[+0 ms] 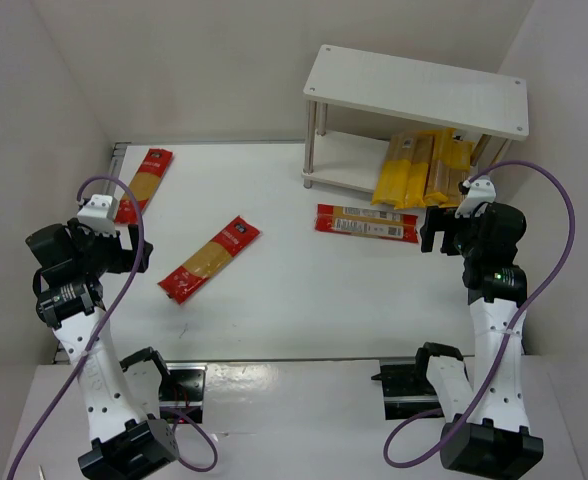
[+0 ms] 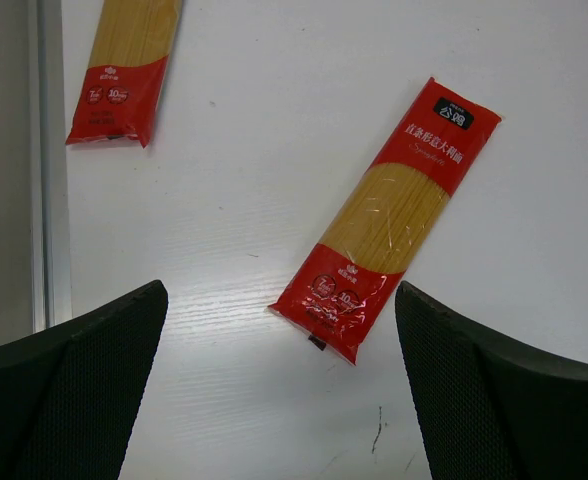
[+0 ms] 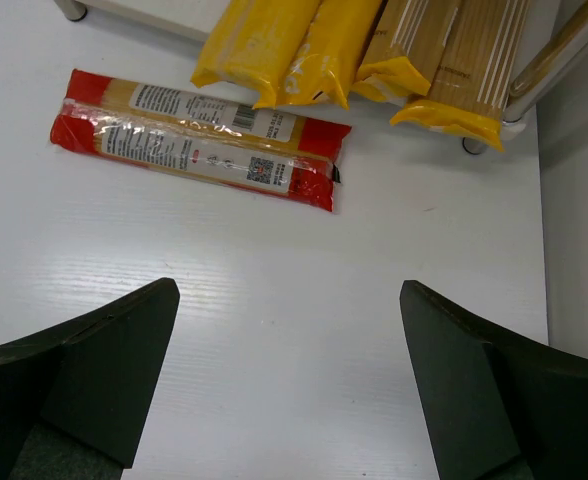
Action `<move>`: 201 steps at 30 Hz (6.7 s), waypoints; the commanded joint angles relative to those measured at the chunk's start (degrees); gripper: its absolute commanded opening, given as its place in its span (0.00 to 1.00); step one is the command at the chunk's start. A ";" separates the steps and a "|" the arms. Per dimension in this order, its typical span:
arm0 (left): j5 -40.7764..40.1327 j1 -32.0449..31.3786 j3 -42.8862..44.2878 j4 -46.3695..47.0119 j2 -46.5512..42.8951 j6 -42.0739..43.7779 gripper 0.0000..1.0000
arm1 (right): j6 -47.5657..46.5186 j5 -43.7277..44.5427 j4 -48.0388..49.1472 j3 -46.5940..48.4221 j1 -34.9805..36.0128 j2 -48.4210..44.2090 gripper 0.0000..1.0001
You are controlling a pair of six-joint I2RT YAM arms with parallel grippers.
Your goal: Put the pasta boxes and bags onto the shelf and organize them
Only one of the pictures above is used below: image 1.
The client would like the red pasta bag barcode side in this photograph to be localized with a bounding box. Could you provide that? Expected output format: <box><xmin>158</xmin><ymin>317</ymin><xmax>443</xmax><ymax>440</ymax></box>
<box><xmin>315</xmin><ymin>204</ymin><xmax>419</xmax><ymax>244</ymax></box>

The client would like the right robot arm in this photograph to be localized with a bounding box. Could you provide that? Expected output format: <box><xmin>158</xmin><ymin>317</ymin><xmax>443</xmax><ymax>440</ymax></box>
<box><xmin>418</xmin><ymin>202</ymin><xmax>544</xmax><ymax>479</ymax></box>

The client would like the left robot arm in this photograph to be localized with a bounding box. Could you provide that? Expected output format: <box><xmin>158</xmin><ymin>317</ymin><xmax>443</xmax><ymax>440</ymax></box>
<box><xmin>26</xmin><ymin>219</ymin><xmax>178</xmax><ymax>479</ymax></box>

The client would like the yellow pasta bag right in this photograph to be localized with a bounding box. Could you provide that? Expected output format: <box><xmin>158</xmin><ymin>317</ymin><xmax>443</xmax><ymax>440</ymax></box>
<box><xmin>423</xmin><ymin>128</ymin><xmax>475</xmax><ymax>208</ymax></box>

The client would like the yellow pasta bag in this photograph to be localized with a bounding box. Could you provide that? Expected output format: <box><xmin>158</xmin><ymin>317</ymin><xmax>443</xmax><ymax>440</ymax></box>
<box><xmin>395</xmin><ymin>131</ymin><xmax>436</xmax><ymax>209</ymax></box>
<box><xmin>423</xmin><ymin>128</ymin><xmax>475</xmax><ymax>208</ymax></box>
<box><xmin>371</xmin><ymin>132</ymin><xmax>418</xmax><ymax>209</ymax></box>

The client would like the yellow pasta bag left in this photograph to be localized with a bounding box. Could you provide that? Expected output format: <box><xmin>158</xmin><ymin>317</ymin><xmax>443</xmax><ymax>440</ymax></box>
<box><xmin>371</xmin><ymin>132</ymin><xmax>418</xmax><ymax>209</ymax></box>

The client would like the red pasta bag far left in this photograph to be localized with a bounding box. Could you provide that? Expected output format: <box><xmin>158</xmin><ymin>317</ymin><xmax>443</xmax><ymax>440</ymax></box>
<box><xmin>115</xmin><ymin>149</ymin><xmax>174</xmax><ymax>225</ymax></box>

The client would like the red pasta bag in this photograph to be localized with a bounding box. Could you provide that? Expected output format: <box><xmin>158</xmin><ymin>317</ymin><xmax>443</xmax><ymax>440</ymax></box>
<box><xmin>158</xmin><ymin>216</ymin><xmax>261</xmax><ymax>305</ymax></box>
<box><xmin>115</xmin><ymin>149</ymin><xmax>174</xmax><ymax>225</ymax></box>

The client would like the yellow pasta bag middle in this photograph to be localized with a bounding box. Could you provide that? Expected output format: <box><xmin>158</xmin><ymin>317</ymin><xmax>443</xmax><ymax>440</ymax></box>
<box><xmin>395</xmin><ymin>131</ymin><xmax>436</xmax><ymax>209</ymax></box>

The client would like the red pasta bag centre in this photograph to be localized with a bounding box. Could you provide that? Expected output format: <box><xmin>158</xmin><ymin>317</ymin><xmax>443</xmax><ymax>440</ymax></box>
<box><xmin>158</xmin><ymin>216</ymin><xmax>261</xmax><ymax>305</ymax></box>

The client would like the white two-tier shelf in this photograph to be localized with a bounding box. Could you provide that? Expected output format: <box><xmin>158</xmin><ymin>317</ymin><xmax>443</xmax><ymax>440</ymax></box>
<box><xmin>302</xmin><ymin>45</ymin><xmax>529</xmax><ymax>194</ymax></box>

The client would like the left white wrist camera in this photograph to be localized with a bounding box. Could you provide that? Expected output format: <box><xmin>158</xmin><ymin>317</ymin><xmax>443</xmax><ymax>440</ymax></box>
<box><xmin>76</xmin><ymin>194</ymin><xmax>118</xmax><ymax>237</ymax></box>

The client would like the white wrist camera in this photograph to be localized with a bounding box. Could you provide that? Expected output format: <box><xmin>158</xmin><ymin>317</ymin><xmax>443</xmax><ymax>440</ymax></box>
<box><xmin>76</xmin><ymin>194</ymin><xmax>118</xmax><ymax>237</ymax></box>
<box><xmin>455</xmin><ymin>175</ymin><xmax>496</xmax><ymax>218</ymax></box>

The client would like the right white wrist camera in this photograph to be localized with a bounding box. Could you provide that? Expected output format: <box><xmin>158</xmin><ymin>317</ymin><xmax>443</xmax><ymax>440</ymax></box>
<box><xmin>455</xmin><ymin>175</ymin><xmax>496</xmax><ymax>218</ymax></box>

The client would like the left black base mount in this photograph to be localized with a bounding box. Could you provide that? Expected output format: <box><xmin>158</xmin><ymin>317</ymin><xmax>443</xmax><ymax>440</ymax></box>
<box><xmin>159</xmin><ymin>362</ymin><xmax>207</xmax><ymax>424</ymax></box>

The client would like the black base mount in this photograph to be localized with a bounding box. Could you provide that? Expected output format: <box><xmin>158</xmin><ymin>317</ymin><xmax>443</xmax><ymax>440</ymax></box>
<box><xmin>159</xmin><ymin>362</ymin><xmax>207</xmax><ymax>424</ymax></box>
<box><xmin>371</xmin><ymin>359</ymin><xmax>440</xmax><ymax>421</ymax></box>

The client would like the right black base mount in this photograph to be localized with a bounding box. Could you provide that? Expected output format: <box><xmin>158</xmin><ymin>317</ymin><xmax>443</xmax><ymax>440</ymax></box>
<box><xmin>371</xmin><ymin>359</ymin><xmax>440</xmax><ymax>421</ymax></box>

